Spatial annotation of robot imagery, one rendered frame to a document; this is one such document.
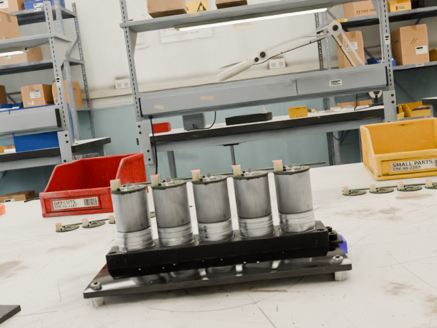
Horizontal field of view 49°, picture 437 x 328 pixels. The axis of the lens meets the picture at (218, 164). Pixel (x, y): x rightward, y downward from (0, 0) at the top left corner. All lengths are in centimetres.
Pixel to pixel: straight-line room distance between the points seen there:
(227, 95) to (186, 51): 223
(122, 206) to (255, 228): 9
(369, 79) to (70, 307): 240
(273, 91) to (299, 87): 14
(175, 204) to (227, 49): 442
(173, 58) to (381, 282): 453
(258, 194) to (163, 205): 6
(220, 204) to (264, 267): 5
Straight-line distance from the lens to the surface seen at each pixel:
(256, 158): 471
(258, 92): 256
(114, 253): 34
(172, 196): 32
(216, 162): 473
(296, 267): 30
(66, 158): 279
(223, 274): 29
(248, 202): 32
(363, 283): 30
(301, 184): 32
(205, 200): 32
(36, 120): 282
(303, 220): 33
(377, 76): 264
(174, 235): 33
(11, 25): 307
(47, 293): 36
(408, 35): 451
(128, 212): 33
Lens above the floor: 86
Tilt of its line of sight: 7 degrees down
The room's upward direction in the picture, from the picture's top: 7 degrees counter-clockwise
